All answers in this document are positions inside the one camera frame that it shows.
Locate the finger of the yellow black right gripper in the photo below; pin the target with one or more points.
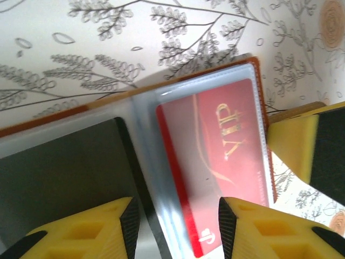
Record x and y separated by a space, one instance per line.
335 107
296 145

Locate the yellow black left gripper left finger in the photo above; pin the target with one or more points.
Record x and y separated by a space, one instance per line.
89 234

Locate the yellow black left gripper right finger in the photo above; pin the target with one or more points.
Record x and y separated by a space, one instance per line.
275 237

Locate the plain black card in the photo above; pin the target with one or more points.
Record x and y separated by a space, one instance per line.
67 167

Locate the red VIP card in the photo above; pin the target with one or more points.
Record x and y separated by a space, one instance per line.
215 151

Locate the brown leather card holder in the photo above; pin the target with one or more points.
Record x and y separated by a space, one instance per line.
143 121

